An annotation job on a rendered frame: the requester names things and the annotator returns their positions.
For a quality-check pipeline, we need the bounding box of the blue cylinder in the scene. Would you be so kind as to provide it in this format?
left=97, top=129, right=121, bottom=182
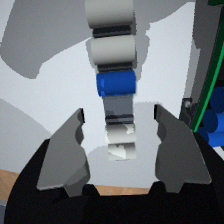
left=96, top=70, right=136, bottom=97
left=202, top=109, right=224, bottom=133
left=209, top=86, right=224, bottom=114
left=197, top=127, right=224, bottom=147

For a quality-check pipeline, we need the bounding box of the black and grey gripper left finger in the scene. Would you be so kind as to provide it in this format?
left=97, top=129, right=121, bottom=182
left=4, top=108, right=90, bottom=224

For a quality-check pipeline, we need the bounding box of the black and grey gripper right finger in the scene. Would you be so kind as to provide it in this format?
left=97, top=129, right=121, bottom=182
left=154, top=104, right=224, bottom=218

